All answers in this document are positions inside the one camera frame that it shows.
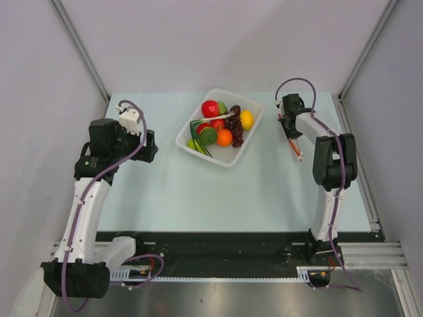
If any clear zip bag orange zipper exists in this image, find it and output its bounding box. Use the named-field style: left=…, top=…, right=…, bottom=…
left=278, top=114, right=303, bottom=162

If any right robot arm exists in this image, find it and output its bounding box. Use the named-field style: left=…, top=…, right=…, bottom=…
left=278, top=94, right=358, bottom=265

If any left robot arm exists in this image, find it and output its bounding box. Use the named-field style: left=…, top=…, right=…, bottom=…
left=41, top=119, right=158, bottom=299

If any yellow lemon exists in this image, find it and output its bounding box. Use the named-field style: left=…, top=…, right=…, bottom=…
left=239, top=110, right=254, bottom=131

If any yellow green pear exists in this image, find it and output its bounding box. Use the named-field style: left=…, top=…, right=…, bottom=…
left=186, top=138, right=205, bottom=154

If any dark plum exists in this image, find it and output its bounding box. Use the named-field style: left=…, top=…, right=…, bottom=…
left=230, top=105, right=241, bottom=115

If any dark purple grape bunch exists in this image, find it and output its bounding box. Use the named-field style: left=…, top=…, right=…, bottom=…
left=224, top=114, right=244, bottom=148

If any red green apple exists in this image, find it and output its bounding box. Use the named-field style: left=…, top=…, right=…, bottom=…
left=196, top=123, right=217, bottom=145

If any green custard apple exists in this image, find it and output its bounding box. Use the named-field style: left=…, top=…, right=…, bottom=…
left=217, top=101, right=229, bottom=116

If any orange fruit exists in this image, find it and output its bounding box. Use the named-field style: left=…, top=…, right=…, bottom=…
left=216, top=129, right=233, bottom=147

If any small red apple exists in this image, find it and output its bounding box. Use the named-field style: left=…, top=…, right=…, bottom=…
left=210, top=119, right=225, bottom=131

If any white plastic basket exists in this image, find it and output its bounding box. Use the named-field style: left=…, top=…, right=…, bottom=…
left=176, top=89, right=264, bottom=167

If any large red apple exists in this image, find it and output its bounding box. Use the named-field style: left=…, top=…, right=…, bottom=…
left=201, top=100, right=220, bottom=118

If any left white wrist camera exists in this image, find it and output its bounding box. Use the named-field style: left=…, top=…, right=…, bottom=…
left=116, top=102, right=141, bottom=136

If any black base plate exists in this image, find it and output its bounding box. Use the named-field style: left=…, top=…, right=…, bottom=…
left=96, top=231, right=376, bottom=279

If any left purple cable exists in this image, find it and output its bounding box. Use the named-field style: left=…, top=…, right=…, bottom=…
left=61, top=99, right=148, bottom=312

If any left white cable duct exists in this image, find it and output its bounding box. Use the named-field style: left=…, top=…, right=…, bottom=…
left=110, top=267, right=152, bottom=283

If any white cable duct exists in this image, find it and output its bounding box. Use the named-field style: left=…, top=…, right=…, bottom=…
left=296, top=266, right=334, bottom=286
left=110, top=267, right=152, bottom=283

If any right aluminium rail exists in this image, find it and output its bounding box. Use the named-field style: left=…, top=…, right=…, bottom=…
left=331, top=94, right=385, bottom=236

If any left aluminium frame post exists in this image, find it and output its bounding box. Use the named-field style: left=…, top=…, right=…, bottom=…
left=48, top=0, right=110, bottom=104

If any aluminium frame post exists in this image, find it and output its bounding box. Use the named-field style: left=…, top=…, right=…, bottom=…
left=48, top=0, right=110, bottom=104
left=338, top=0, right=401, bottom=100

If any right aluminium frame post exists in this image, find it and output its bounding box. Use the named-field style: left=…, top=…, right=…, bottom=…
left=338, top=0, right=401, bottom=100

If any right white cable duct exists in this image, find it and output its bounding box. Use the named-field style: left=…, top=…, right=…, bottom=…
left=296, top=266, right=334, bottom=286

